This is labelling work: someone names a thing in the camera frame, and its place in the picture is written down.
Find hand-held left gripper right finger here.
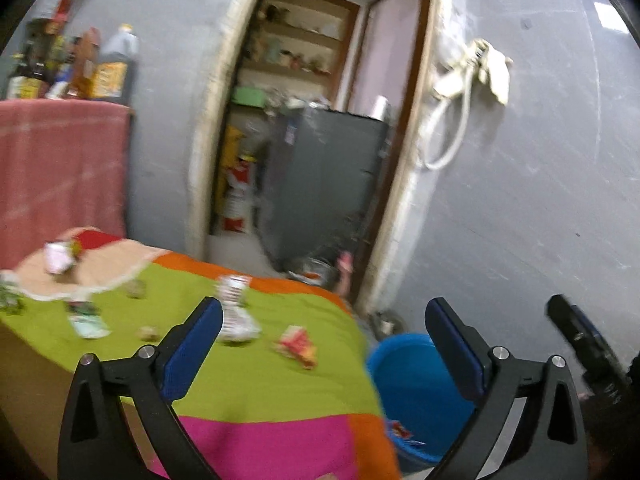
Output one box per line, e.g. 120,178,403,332
424,296,589,480

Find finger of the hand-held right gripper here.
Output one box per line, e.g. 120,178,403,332
545,294,608,361

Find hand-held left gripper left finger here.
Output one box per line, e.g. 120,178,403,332
56,296,224,480

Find blue plastic bucket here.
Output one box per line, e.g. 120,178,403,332
366,332,488,473

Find white striped snack wrapper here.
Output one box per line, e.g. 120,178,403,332
214,275,262,345

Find red wrapper with white edge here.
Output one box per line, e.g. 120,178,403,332
386,419,426,447

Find red and yellow wrapper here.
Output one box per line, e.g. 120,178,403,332
274,325,319,370

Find pale green wrapper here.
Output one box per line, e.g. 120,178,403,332
67,302,111,340

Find white pink wrapper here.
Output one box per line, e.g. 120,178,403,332
44,241,83,275

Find multicolour patchwork cloth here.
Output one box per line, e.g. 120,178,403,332
0,226,401,480

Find pink plastic object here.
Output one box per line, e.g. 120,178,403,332
336,252,357,293

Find metal pot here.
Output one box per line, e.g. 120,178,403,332
292,256,333,286

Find red and white sack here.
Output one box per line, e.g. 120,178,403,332
220,155,256,233

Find yellow bag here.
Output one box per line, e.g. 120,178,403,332
220,125,246,171

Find grey washing machine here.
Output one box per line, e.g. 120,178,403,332
260,107,391,273

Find pink checked cloth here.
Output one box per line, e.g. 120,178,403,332
0,99,133,271

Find green box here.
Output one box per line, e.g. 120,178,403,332
231,86,268,110

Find white rubber gloves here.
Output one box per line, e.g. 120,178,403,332
467,37,513,106

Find large dark oil jug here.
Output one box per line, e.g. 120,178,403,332
92,24,140,106

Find dark glass bottle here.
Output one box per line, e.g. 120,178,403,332
7,42,51,101

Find white shower hose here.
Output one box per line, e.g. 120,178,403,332
420,67,473,171

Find wooden wall shelf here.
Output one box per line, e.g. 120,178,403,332
240,0,361,91

